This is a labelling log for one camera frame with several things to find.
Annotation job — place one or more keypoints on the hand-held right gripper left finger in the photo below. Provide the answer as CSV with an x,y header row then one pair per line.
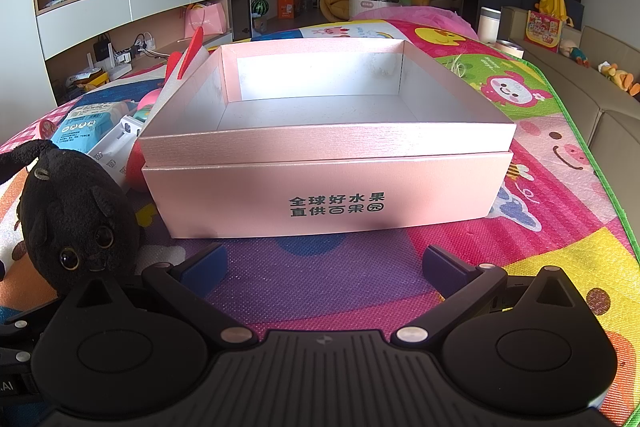
x,y
205,264

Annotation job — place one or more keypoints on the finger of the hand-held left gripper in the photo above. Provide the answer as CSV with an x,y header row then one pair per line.
x,y
22,332

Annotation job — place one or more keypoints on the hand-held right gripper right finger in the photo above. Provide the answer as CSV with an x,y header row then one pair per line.
x,y
442,272

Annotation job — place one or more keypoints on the pink gift box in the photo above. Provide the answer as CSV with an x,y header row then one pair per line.
x,y
250,202

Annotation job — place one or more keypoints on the black plush cat toy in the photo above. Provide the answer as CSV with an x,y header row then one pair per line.
x,y
65,207

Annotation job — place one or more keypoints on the white power strip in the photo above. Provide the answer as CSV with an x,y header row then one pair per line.
x,y
112,152

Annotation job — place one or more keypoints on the pink round toy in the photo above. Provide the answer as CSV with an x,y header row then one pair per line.
x,y
145,109

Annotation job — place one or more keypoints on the blue wet wipes packet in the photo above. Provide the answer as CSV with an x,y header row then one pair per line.
x,y
85,127

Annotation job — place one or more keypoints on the white red rocket toy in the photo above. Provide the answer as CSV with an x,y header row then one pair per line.
x,y
176,74

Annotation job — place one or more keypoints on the colourful cartoon play mat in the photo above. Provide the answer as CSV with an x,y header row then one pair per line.
x,y
550,217

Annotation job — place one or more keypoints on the yellow bag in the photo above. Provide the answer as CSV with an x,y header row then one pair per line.
x,y
87,81

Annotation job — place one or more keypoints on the beige sofa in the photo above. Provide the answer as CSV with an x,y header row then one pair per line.
x,y
615,137

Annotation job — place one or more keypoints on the black router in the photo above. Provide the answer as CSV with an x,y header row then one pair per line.
x,y
102,52

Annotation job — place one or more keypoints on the pink shopping bag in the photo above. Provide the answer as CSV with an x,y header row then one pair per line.
x,y
205,21

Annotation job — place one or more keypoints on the white thermos bottle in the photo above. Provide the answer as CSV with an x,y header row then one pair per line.
x,y
490,27

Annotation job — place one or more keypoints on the pink blanket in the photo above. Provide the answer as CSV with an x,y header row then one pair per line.
x,y
425,17

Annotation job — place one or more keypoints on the small plush toy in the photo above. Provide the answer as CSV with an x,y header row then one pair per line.
x,y
575,53

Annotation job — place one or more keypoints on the colourful gift bag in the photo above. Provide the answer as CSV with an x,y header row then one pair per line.
x,y
544,32

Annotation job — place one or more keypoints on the watermelon ball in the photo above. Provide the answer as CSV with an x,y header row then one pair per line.
x,y
259,8

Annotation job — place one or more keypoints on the orange yellow plush toy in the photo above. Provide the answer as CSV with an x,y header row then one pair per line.
x,y
622,78

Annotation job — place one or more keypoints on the orange box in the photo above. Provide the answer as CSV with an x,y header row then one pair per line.
x,y
289,7

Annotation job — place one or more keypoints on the white flower pot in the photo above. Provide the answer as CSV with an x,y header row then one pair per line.
x,y
370,4

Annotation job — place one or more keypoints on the yellow backpack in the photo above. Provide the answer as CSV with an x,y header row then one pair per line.
x,y
552,2

